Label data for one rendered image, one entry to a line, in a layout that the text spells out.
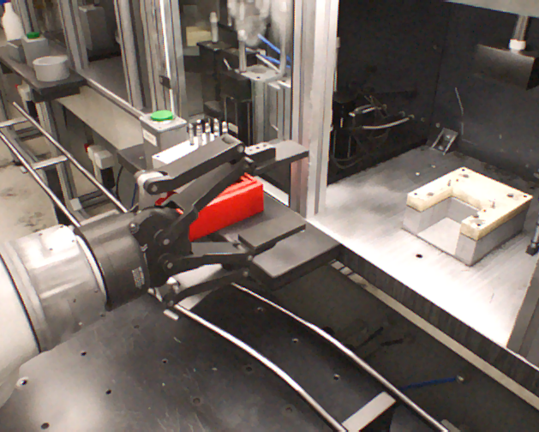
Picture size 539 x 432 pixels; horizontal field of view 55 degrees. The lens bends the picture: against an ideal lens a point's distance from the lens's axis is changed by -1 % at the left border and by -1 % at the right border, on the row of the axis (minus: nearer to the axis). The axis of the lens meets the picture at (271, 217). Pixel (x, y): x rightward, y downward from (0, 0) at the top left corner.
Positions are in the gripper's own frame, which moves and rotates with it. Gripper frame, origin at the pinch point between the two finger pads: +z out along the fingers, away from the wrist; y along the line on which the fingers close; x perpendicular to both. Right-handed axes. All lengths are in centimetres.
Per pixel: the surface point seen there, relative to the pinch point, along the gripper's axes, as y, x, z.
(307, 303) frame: -61, 35, 38
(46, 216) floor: -112, 202, 16
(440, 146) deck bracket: -20, 21, 61
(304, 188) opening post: -15.8, 19.4, 21.4
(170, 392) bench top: -44.5, 19.1, -7.5
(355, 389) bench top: -44.6, 0.4, 17.0
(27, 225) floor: -112, 200, 7
